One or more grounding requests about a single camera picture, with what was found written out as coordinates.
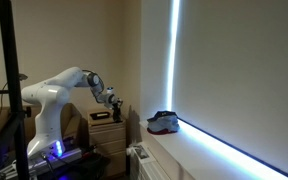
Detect white window sill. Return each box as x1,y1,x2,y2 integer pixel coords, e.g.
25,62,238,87
138,118,288,180

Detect aluminium profile rails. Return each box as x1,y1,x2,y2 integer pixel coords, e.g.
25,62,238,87
0,147,84,178

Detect navy baseball cap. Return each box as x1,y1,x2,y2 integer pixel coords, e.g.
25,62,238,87
147,110,180,123

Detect black plastic tray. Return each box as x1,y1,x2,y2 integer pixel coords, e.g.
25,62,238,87
89,111,112,121

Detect white wall heater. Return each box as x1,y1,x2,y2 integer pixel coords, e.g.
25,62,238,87
127,141,172,180

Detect tan upholstered armchair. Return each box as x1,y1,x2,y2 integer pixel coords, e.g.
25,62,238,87
0,103,84,153

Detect black tripod pole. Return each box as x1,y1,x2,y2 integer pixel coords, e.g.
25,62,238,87
0,0,33,180

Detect maroon cap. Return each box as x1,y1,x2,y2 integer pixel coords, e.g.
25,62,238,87
146,127,179,136

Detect white roller blind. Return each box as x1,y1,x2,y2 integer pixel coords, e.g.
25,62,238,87
172,0,288,180

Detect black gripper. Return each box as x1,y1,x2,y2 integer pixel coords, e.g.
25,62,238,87
112,98,124,117

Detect light wooden nightstand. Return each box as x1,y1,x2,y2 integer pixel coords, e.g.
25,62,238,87
86,109,128,178

